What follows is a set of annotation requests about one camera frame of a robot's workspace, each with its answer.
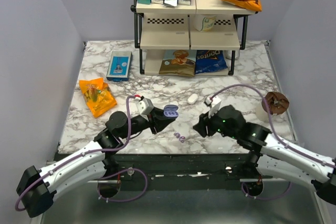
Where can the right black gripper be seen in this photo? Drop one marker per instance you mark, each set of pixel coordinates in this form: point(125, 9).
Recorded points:
point(203, 120)

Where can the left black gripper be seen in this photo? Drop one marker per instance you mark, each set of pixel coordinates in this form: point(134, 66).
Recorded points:
point(160, 121)

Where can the lavender earbud charging case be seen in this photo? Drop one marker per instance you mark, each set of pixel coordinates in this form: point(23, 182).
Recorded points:
point(171, 111)

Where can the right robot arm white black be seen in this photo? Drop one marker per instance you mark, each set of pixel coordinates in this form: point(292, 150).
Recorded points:
point(271, 155)

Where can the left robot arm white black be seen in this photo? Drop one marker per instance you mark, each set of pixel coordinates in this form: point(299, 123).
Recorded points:
point(38, 189)

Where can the gold brown snack bag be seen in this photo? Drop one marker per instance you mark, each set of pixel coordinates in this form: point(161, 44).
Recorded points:
point(179, 62)

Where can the blue Doritos bag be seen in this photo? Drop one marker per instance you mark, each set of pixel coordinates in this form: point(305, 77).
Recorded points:
point(208, 61)

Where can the orange candy bag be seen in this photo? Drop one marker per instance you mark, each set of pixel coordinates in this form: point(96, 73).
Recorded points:
point(97, 96)

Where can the blue razor box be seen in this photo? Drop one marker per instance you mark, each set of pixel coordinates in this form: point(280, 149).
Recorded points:
point(119, 66)

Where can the beige black shelf rack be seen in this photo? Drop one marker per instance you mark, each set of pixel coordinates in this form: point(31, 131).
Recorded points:
point(158, 28)

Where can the white yogurt cup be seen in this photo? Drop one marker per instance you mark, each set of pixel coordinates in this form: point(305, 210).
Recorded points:
point(204, 23)

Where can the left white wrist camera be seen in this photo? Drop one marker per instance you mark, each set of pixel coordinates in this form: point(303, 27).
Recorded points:
point(144, 106)

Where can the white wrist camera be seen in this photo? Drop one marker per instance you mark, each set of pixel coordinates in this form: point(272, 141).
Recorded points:
point(144, 106)
point(214, 104)

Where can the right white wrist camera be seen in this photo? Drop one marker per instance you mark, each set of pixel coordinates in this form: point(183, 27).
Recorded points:
point(214, 104)

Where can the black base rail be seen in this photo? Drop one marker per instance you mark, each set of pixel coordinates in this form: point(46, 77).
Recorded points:
point(172, 171)

